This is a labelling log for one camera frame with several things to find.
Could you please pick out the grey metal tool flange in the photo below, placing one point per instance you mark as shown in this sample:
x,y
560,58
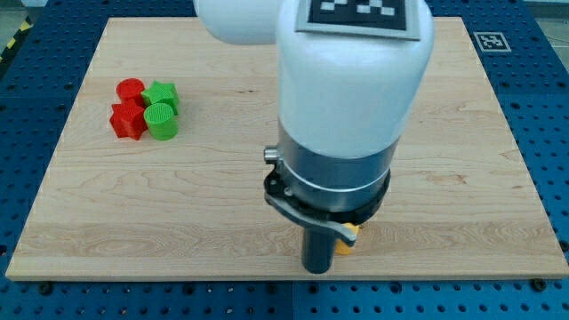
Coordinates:
x,y
315,190

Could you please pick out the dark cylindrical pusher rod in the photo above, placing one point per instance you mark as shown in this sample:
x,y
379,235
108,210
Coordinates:
x,y
318,247

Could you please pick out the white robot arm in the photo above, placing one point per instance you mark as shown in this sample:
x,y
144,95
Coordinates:
x,y
347,75

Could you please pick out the fiducial marker on arm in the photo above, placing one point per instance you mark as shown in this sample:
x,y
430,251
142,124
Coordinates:
x,y
397,19

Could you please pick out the wooden board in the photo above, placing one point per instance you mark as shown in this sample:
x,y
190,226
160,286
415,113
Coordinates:
x,y
461,204

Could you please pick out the green cylinder block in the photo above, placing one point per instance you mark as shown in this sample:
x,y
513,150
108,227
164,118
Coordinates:
x,y
161,121

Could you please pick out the green star block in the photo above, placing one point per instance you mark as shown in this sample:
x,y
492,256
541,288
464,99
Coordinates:
x,y
162,93

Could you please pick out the fiducial marker on table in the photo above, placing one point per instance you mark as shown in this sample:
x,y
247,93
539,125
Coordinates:
x,y
490,41

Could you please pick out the red star block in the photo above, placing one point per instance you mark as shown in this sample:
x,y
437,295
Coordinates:
x,y
128,120

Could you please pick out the red cylinder block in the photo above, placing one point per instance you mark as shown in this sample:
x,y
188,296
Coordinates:
x,y
131,89

